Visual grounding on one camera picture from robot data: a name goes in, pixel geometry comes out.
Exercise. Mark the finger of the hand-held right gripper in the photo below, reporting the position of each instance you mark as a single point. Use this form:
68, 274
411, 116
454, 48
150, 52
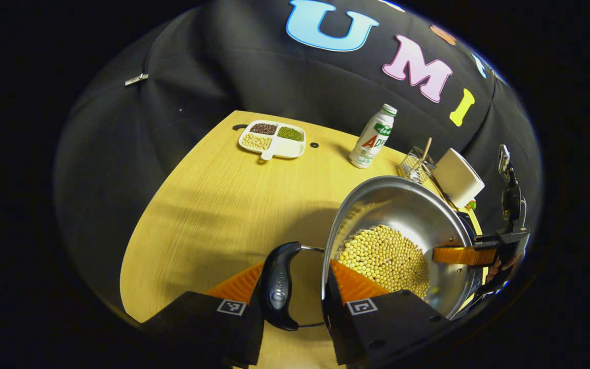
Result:
464, 254

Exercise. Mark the white divided bean dish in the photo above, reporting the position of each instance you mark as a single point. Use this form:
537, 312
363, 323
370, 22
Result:
279, 148

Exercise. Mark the white toaster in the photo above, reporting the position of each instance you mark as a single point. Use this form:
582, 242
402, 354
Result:
456, 177

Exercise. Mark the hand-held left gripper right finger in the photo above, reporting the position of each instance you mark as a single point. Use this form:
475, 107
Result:
338, 333

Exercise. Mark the clear utensil holder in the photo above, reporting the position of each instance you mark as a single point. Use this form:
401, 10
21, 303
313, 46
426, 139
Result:
418, 166

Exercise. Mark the wooden stick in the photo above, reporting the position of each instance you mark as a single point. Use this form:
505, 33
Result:
426, 148

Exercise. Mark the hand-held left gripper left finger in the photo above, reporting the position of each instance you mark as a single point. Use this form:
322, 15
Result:
251, 341

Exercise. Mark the pile of yellow soybeans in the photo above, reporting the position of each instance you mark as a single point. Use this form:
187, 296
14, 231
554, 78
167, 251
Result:
382, 256

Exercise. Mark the silver clip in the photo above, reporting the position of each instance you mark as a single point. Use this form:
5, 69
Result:
136, 79

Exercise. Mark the white drink bottle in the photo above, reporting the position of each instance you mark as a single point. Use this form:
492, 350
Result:
372, 143

